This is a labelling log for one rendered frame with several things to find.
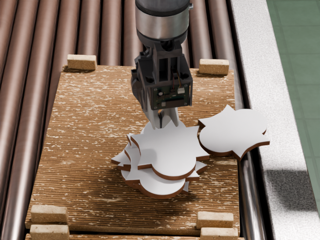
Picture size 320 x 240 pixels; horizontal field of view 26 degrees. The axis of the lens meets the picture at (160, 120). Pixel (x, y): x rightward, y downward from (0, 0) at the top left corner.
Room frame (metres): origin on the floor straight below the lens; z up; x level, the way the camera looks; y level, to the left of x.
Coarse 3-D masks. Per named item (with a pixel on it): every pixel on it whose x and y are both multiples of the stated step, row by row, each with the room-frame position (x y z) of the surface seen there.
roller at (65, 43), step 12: (72, 0) 1.36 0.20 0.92; (60, 12) 1.32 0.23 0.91; (72, 12) 1.32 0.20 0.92; (60, 24) 1.27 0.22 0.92; (72, 24) 1.27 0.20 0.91; (60, 36) 1.22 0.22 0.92; (72, 36) 1.23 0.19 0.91; (60, 48) 1.18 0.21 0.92; (72, 48) 1.19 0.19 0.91; (60, 60) 1.14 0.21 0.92; (60, 72) 1.10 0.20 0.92; (48, 108) 1.00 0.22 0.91; (48, 120) 0.96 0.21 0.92
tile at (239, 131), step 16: (224, 112) 0.95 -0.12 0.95; (240, 112) 0.95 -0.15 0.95; (256, 112) 0.95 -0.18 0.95; (208, 128) 0.91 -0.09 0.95; (224, 128) 0.91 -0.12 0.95; (240, 128) 0.91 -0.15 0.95; (256, 128) 0.91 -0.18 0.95; (208, 144) 0.86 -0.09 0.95; (224, 144) 0.86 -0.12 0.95; (240, 144) 0.86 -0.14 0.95; (256, 144) 0.87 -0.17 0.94
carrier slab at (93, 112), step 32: (64, 64) 1.10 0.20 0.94; (64, 96) 1.01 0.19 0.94; (96, 96) 1.01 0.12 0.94; (128, 96) 1.01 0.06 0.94; (192, 96) 1.01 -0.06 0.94; (224, 96) 1.01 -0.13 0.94; (64, 128) 0.92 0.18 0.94; (96, 128) 0.92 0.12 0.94; (128, 128) 0.92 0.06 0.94; (64, 160) 0.84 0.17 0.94; (96, 160) 0.84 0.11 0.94; (224, 160) 0.84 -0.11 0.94; (32, 192) 0.76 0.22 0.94; (64, 192) 0.76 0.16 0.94; (96, 192) 0.76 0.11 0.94; (128, 192) 0.76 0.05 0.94; (192, 192) 0.76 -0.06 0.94; (224, 192) 0.76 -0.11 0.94; (32, 224) 0.70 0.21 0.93; (64, 224) 0.70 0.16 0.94; (96, 224) 0.69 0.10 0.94; (128, 224) 0.69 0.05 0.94; (160, 224) 0.69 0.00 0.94; (192, 224) 0.69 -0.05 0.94
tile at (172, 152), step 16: (144, 128) 0.85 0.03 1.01; (176, 128) 0.85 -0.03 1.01; (192, 128) 0.85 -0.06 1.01; (144, 144) 0.81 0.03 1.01; (160, 144) 0.81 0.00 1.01; (176, 144) 0.81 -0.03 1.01; (192, 144) 0.81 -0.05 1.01; (144, 160) 0.77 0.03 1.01; (160, 160) 0.77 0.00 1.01; (176, 160) 0.77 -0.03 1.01; (192, 160) 0.77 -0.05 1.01; (160, 176) 0.74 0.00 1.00; (176, 176) 0.74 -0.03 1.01
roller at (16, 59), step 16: (32, 0) 1.37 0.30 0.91; (16, 16) 1.30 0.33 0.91; (32, 16) 1.31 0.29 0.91; (16, 32) 1.24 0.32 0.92; (16, 48) 1.18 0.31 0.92; (16, 64) 1.13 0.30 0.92; (16, 80) 1.08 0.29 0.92; (0, 96) 1.03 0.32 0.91; (16, 96) 1.03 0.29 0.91; (0, 112) 0.98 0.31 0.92; (16, 112) 0.99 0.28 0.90; (0, 128) 0.93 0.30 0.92; (0, 144) 0.89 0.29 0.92; (0, 160) 0.85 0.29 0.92; (0, 176) 0.82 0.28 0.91; (0, 192) 0.79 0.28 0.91; (0, 208) 0.76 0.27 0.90
